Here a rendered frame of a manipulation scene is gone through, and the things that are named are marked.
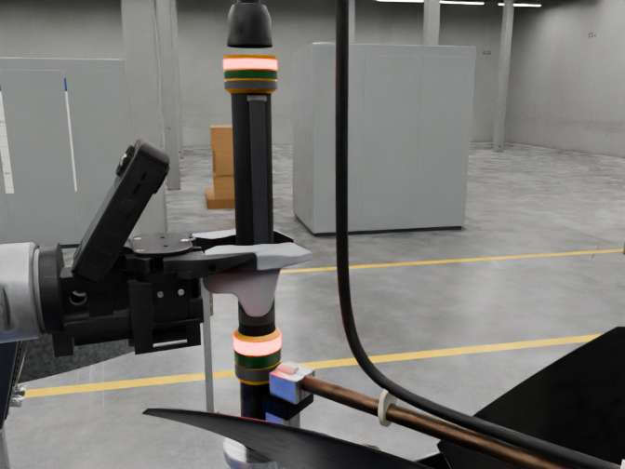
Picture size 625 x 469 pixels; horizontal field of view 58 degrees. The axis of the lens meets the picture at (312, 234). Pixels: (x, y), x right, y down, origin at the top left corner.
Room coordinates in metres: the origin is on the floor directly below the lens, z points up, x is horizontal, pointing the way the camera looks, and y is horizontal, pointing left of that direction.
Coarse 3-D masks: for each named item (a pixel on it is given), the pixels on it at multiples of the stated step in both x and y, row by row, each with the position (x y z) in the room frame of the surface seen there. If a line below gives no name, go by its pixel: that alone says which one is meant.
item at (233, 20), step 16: (240, 0) 0.47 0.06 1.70; (256, 0) 0.47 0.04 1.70; (240, 16) 0.46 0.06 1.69; (256, 16) 0.46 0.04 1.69; (240, 32) 0.46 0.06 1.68; (256, 32) 0.46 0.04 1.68; (240, 384) 0.47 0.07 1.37; (240, 400) 0.47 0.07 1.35; (256, 400) 0.46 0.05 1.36; (256, 416) 0.46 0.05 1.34
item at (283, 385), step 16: (304, 368) 0.46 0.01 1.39; (272, 384) 0.45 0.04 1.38; (288, 384) 0.44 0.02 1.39; (272, 400) 0.44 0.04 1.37; (288, 400) 0.44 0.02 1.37; (304, 400) 0.45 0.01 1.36; (272, 416) 0.45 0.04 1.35; (288, 416) 0.43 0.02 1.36; (224, 448) 0.47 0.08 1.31; (240, 448) 0.47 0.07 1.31; (240, 464) 0.45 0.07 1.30; (256, 464) 0.44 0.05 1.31; (272, 464) 0.45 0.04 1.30
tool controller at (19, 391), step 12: (0, 348) 0.90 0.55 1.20; (12, 348) 0.91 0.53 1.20; (24, 348) 1.03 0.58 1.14; (0, 360) 0.90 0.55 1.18; (12, 360) 0.91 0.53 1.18; (0, 372) 0.90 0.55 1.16; (12, 372) 0.91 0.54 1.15; (0, 384) 0.90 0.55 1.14; (12, 384) 0.92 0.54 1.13; (0, 396) 0.90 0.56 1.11; (12, 396) 0.94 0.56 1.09; (0, 408) 0.90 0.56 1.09; (0, 420) 0.90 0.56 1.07
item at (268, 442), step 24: (216, 432) 0.35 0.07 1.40; (240, 432) 0.32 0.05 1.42; (264, 432) 0.30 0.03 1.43; (288, 432) 0.28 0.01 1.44; (312, 432) 0.28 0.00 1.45; (288, 456) 0.35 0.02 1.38; (312, 456) 0.31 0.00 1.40; (336, 456) 0.29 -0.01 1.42; (360, 456) 0.28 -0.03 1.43; (384, 456) 0.27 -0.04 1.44
